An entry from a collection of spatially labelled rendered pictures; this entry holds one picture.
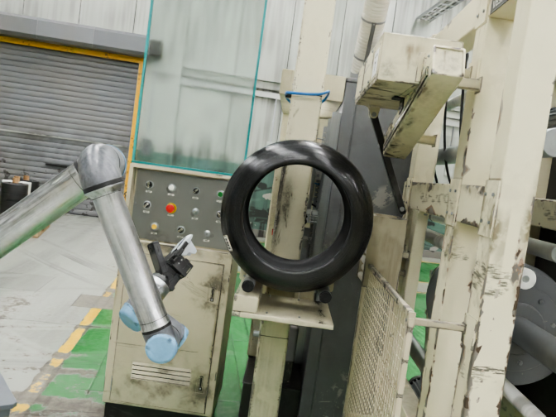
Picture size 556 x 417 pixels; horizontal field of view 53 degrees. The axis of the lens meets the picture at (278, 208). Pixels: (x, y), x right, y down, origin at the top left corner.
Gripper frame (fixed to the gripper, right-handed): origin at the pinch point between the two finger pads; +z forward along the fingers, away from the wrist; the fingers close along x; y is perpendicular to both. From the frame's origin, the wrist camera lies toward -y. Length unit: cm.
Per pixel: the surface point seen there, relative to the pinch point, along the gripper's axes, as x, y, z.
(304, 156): 31.8, 6.8, 37.1
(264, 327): -26, 58, 9
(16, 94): -856, -206, 427
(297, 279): 17.8, 36.5, 8.7
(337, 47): -517, 131, 817
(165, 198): -69, -3, 43
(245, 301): 3.5, 30.6, -4.5
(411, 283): 22, 81, 45
